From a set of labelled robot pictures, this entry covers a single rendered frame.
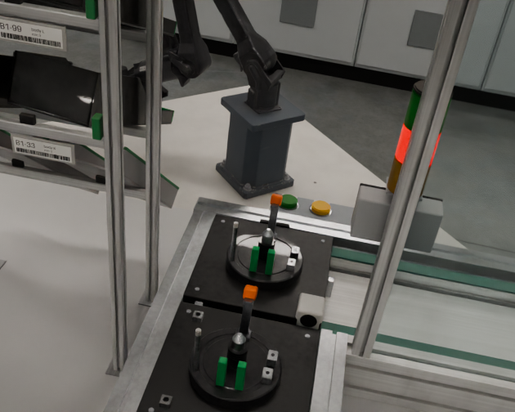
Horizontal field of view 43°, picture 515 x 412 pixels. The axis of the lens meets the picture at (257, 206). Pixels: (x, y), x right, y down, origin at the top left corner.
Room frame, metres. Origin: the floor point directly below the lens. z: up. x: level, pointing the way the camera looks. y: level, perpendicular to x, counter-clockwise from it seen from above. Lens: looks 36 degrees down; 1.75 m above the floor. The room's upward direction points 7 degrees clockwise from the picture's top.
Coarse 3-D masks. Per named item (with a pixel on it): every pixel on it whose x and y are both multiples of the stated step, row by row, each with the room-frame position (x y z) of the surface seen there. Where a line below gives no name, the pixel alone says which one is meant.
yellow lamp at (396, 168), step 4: (396, 160) 0.76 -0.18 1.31; (392, 164) 0.76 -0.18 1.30; (396, 164) 0.75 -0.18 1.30; (400, 164) 0.75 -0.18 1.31; (392, 168) 0.76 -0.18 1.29; (396, 168) 0.75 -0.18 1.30; (400, 168) 0.75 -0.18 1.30; (392, 172) 0.76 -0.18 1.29; (396, 172) 0.75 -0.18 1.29; (392, 176) 0.76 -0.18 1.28; (396, 176) 0.75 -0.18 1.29; (388, 180) 0.76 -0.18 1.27; (392, 180) 0.75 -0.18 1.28; (396, 180) 0.75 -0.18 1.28; (388, 184) 0.76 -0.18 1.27; (392, 184) 0.75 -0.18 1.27; (388, 188) 0.76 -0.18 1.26; (392, 188) 0.75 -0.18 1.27; (392, 192) 0.75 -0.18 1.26
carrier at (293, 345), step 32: (192, 320) 0.74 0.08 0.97; (224, 320) 0.75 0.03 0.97; (256, 320) 0.76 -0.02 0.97; (160, 352) 0.66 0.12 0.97; (192, 352) 0.66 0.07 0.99; (224, 352) 0.66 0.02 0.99; (256, 352) 0.67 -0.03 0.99; (288, 352) 0.70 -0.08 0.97; (160, 384) 0.61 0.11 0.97; (192, 384) 0.61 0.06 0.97; (224, 384) 0.60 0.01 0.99; (256, 384) 0.61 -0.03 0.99; (288, 384) 0.64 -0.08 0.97
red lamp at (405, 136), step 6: (402, 132) 0.76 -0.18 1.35; (408, 132) 0.75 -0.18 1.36; (402, 138) 0.76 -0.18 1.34; (408, 138) 0.75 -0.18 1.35; (402, 144) 0.75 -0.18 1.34; (396, 150) 0.76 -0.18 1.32; (402, 150) 0.75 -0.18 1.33; (396, 156) 0.76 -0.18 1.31; (402, 156) 0.75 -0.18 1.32; (402, 162) 0.75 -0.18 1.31
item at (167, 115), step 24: (24, 72) 0.80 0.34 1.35; (48, 72) 0.79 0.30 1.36; (72, 72) 0.78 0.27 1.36; (96, 72) 0.78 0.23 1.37; (24, 96) 0.78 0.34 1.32; (48, 96) 0.78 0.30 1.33; (72, 96) 0.77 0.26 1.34; (96, 96) 0.77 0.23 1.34; (144, 96) 0.90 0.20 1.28; (72, 120) 0.75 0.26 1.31; (144, 120) 0.90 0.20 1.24; (168, 120) 0.98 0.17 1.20
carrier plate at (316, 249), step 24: (216, 216) 1.03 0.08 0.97; (216, 240) 0.95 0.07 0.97; (312, 240) 0.99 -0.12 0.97; (216, 264) 0.88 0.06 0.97; (312, 264) 0.92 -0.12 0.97; (192, 288) 0.81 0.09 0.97; (216, 288) 0.82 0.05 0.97; (240, 288) 0.83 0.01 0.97; (288, 288) 0.85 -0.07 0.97; (312, 288) 0.85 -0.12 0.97; (240, 312) 0.78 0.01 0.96; (264, 312) 0.78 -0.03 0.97; (288, 312) 0.79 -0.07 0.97
